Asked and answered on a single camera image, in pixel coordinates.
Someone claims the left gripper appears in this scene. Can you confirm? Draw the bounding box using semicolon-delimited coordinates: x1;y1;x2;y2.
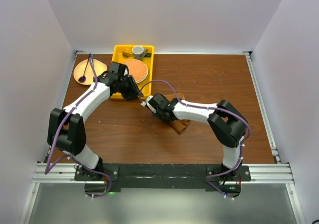
118;75;143;101

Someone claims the orange cloth napkin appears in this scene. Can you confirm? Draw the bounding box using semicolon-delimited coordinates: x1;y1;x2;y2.
166;93;190;134

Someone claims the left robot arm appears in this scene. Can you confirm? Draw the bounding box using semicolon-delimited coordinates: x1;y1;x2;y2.
45;62;140;180

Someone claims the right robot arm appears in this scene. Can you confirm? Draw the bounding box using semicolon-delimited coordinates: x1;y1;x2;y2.
144;93;251;181

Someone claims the woven orange round plate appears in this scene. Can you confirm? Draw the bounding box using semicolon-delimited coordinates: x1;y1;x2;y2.
123;59;149;84

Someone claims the yellow plastic tray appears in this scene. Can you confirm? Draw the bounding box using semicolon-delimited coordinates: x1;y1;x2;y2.
111;44;155;89

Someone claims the white cup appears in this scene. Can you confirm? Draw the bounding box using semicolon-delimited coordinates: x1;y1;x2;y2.
132;45;147;60

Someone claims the purple metal spoon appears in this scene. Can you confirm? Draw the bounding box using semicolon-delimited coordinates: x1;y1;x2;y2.
78;54;91;83

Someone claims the iridescent metal fork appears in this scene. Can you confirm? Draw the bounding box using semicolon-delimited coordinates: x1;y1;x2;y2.
90;54;95;71

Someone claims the beige round plate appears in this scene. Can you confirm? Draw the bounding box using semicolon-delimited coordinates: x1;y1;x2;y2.
73;59;108;86

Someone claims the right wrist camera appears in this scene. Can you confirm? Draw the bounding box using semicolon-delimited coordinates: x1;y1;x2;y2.
141;95;153;108

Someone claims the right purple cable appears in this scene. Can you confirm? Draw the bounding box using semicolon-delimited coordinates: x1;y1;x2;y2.
138;79;252;201

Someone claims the purple cable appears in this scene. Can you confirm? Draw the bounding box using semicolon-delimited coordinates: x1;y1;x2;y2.
44;54;113;199
138;79;252;201

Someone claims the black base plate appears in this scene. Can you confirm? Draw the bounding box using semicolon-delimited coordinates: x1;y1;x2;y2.
74;163;251;194

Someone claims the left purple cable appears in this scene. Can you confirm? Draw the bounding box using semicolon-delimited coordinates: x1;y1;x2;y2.
44;54;113;199

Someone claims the aluminium frame rail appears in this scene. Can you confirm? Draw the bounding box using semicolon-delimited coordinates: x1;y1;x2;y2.
243;52;295;185

